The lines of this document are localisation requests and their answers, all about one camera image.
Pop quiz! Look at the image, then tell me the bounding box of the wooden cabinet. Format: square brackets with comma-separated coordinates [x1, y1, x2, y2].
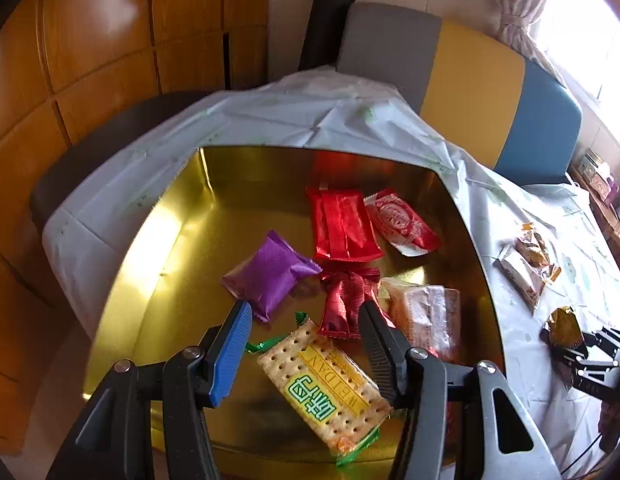
[0, 0, 271, 361]

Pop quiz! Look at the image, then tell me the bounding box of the wooden side table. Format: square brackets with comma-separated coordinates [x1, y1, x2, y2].
[570, 150, 620, 256]

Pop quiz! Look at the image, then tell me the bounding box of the cracker packet with green ends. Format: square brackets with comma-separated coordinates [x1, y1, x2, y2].
[245, 312, 393, 467]

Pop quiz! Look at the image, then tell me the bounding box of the dark red candy packet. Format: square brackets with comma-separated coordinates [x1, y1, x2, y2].
[317, 267, 393, 341]

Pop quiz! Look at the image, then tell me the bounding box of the clear orange biscuit packet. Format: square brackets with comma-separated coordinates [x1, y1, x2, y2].
[380, 277, 461, 363]

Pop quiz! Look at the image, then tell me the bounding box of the white cloud-print tablecloth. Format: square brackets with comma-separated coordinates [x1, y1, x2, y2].
[42, 67, 620, 480]

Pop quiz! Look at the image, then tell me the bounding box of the orange-edged clear snack packet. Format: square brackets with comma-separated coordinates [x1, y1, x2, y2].
[512, 222, 563, 283]

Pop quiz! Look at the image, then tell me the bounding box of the gold tin box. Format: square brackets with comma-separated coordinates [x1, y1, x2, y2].
[82, 146, 508, 466]

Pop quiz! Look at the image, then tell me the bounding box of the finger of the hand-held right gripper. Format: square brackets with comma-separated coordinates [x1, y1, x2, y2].
[584, 326, 620, 354]
[541, 327, 588, 364]

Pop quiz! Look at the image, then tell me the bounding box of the thin black cable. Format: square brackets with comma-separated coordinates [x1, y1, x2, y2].
[560, 430, 605, 476]

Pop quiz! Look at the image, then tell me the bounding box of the beige curtain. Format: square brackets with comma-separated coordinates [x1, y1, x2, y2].
[492, 0, 565, 81]

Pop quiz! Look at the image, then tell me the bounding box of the black rolled cushion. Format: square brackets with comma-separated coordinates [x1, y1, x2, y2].
[298, 0, 358, 72]

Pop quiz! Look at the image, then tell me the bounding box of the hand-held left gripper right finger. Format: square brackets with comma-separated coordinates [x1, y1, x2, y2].
[358, 301, 561, 480]

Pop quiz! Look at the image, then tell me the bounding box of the purple snack packet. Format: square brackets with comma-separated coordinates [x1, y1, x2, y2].
[222, 230, 323, 323]

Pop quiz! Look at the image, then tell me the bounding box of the bright window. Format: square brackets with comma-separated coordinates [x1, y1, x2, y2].
[534, 0, 620, 106]

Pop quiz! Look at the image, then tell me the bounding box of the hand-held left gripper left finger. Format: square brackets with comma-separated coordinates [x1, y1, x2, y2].
[45, 300, 253, 480]

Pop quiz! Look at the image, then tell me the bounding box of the glittery gold box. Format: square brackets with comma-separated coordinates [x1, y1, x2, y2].
[577, 152, 615, 198]

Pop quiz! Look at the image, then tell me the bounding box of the plain red snack packet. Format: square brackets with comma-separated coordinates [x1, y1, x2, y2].
[306, 187, 381, 262]

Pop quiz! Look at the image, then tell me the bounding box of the white snack packet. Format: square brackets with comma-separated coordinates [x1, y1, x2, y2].
[494, 250, 548, 313]

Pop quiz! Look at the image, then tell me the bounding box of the red patterned snack packet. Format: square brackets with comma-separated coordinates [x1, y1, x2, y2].
[362, 188, 443, 257]

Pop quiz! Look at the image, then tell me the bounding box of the person's right forearm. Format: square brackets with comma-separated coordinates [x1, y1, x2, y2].
[597, 382, 620, 466]

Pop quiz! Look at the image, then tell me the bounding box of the gold green snack packet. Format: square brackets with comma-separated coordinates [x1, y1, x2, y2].
[547, 306, 585, 348]

